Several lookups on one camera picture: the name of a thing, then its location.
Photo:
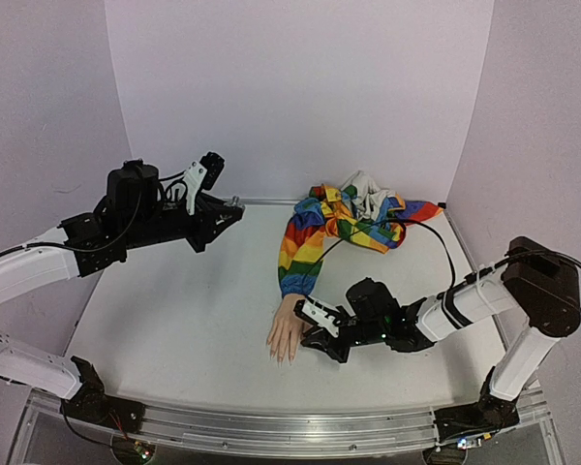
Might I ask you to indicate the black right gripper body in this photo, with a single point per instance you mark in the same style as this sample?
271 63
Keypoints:
342 332

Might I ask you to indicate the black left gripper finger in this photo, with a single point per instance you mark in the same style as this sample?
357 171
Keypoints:
214 222
210 203

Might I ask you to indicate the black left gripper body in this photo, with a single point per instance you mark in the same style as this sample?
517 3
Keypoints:
150 227

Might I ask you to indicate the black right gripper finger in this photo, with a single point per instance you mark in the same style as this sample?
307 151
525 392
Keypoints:
317 335
337 353

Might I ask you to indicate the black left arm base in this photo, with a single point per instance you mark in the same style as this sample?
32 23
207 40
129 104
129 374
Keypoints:
93 405

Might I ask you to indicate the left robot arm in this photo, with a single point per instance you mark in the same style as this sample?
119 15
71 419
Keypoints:
139 209

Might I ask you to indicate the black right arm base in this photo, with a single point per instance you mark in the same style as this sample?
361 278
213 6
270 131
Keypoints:
489 414

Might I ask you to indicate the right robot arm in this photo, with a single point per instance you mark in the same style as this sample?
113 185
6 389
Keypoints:
541 283

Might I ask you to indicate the mannequin hand with clear nails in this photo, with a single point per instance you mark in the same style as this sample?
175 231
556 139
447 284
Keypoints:
286 331

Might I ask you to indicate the rainbow striped jacket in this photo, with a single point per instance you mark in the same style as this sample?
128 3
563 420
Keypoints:
360 212

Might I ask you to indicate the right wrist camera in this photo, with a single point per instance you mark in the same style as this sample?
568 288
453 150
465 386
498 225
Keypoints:
319 314

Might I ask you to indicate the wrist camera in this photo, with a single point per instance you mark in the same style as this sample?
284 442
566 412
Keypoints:
319 314
201 175

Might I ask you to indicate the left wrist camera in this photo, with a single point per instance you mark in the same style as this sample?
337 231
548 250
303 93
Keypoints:
201 175

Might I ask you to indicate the aluminium front rail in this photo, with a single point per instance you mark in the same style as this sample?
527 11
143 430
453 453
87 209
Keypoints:
298 435

